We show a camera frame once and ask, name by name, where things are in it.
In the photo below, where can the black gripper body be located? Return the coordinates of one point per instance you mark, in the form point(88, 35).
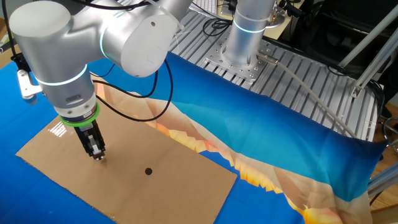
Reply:
point(88, 130)

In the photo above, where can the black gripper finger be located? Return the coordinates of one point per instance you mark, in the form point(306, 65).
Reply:
point(95, 147)

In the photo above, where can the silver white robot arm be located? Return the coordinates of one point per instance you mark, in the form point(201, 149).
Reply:
point(62, 46)

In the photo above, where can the brown cardboard sheet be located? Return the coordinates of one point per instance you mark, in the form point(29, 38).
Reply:
point(171, 193)

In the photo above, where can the brown cardboard box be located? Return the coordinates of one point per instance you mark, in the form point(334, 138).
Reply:
point(6, 57)

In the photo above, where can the blue mountain print cloth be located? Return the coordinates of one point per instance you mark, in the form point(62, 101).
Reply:
point(264, 124)

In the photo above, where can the white keyboard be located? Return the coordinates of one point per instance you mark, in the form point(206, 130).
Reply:
point(205, 4)

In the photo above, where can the beige desk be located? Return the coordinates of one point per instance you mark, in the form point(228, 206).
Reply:
point(280, 31)

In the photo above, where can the black office chair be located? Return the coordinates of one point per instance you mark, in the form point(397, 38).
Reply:
point(335, 31)

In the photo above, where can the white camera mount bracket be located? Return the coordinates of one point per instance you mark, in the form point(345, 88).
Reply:
point(26, 88)

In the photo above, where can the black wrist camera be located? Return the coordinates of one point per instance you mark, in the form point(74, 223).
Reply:
point(21, 63)

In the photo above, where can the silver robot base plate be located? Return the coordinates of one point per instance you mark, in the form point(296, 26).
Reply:
point(248, 70)

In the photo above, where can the aluminium frame strut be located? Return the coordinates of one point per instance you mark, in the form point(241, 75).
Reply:
point(373, 67)
point(384, 183)
point(367, 37)

